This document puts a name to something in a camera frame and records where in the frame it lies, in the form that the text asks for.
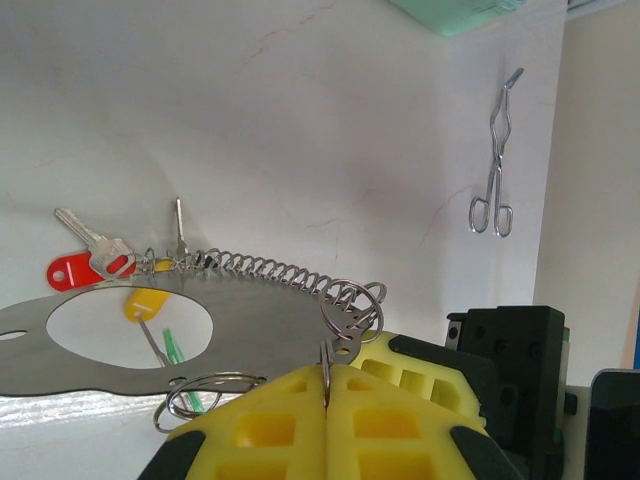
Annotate mint green square case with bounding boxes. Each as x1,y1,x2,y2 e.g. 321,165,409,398
387,0,529,39

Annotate silver coil spring chain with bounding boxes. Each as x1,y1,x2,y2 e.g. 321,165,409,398
197,247,369,304

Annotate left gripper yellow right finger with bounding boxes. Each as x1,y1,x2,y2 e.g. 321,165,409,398
327,330,516,480

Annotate key with red tag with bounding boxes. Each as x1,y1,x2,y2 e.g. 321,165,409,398
46,207,139,292

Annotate slim silver key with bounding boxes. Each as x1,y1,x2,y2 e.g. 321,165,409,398
172,197,191,261

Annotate green translucent key tag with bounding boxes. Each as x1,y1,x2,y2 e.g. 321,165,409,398
160,327,207,416

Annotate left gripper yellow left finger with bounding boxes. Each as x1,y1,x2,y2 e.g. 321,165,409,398
137,365,329,480

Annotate key with yellow tag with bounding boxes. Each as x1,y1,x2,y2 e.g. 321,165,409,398
123,288,171,369

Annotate steel split ring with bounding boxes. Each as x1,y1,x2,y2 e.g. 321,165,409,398
152,370,269,435
319,279,389,341
318,337,335,409

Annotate metal crucible tongs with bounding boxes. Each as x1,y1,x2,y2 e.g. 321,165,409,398
468,67,525,239

